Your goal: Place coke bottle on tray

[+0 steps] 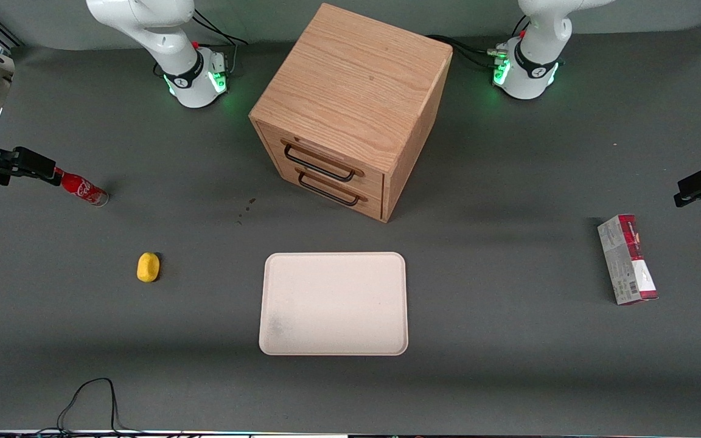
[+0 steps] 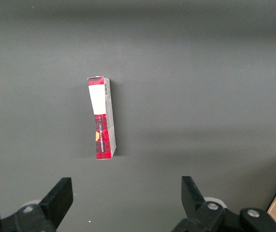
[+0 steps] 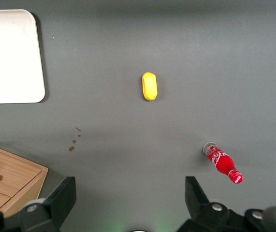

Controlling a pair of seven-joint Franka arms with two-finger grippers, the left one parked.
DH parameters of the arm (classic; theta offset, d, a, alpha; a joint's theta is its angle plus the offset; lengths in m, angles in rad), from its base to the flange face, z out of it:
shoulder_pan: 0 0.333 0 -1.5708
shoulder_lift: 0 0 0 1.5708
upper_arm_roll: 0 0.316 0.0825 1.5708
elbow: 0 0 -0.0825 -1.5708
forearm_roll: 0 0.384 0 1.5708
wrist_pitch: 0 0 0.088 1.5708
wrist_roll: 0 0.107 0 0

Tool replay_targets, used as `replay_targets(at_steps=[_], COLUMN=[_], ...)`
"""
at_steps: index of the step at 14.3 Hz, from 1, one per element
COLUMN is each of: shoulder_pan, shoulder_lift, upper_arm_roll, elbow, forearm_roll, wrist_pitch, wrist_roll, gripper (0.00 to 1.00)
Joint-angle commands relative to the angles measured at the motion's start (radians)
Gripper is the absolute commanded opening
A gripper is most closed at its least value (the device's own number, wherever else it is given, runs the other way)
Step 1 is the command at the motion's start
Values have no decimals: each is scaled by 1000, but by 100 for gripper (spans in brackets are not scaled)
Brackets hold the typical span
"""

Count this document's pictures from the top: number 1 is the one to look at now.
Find thin black looped cable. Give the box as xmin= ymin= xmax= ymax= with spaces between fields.
xmin=34 ymin=377 xmax=144 ymax=437

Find short black drawer handle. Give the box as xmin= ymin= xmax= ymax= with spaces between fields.
xmin=298 ymin=172 xmax=361 ymax=207

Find black arm base cables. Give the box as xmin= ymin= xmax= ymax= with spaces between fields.
xmin=191 ymin=7 xmax=249 ymax=77
xmin=427 ymin=33 xmax=509 ymax=71

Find red and grey carton box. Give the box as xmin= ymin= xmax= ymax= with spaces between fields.
xmin=597 ymin=214 xmax=659 ymax=306

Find narrow wooden drawer front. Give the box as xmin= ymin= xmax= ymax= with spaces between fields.
xmin=274 ymin=161 xmax=385 ymax=221

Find wooden drawer cabinet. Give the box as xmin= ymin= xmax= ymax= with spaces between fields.
xmin=249 ymin=3 xmax=453 ymax=223

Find black left arm base cables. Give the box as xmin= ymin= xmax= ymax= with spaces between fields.
xmin=427 ymin=33 xmax=509 ymax=71

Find aluminium frame profile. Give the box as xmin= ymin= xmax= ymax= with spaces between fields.
xmin=0 ymin=7 xmax=23 ymax=49

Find wide wooden drawer front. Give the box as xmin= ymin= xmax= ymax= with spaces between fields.
xmin=258 ymin=122 xmax=386 ymax=196

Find yellow lemon toy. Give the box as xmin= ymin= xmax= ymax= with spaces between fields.
xmin=137 ymin=252 xmax=161 ymax=283

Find long black drawer handle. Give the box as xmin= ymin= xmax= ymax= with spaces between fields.
xmin=284 ymin=144 xmax=356 ymax=183

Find beige rectangular tray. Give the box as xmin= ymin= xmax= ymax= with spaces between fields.
xmin=259 ymin=252 xmax=409 ymax=356

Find black right arm base cables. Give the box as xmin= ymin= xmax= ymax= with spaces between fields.
xmin=191 ymin=7 xmax=249 ymax=77

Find red coke bottle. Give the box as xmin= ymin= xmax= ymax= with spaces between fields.
xmin=54 ymin=167 xmax=110 ymax=207

